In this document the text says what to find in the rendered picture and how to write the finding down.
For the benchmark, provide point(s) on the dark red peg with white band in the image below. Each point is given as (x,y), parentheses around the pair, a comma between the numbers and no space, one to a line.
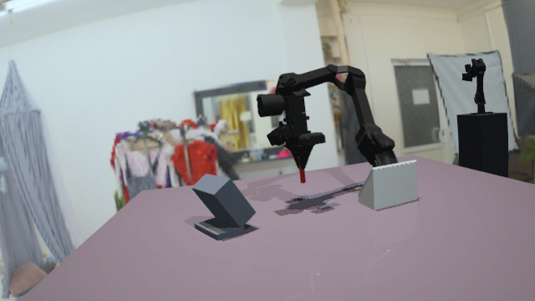
(302,174)

